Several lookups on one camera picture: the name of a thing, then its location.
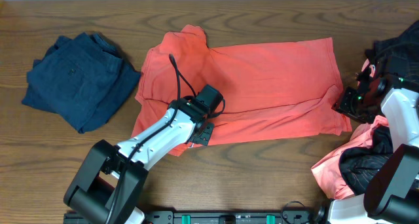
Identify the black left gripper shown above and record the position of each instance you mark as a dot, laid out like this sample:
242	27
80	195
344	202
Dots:
206	140

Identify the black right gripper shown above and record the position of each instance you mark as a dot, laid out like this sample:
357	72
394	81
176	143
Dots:
342	105

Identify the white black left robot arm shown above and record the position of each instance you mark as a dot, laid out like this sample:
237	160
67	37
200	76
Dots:
106	187

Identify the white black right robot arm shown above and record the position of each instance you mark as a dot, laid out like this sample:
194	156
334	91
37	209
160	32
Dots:
389	197

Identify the black patterned shirt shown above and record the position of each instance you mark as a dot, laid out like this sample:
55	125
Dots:
405	46

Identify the light salmon pink shirt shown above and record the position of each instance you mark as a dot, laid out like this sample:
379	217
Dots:
348	170

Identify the folded navy blue pants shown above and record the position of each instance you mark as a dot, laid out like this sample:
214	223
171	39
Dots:
85	80

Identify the black base rail green buttons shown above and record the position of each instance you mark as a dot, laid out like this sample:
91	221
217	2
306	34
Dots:
292	216

